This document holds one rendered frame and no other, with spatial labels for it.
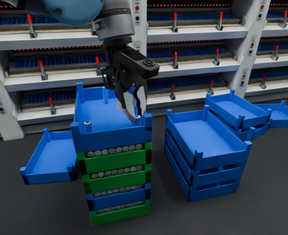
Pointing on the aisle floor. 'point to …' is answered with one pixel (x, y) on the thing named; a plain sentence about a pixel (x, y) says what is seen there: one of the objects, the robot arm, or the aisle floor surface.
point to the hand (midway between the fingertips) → (137, 117)
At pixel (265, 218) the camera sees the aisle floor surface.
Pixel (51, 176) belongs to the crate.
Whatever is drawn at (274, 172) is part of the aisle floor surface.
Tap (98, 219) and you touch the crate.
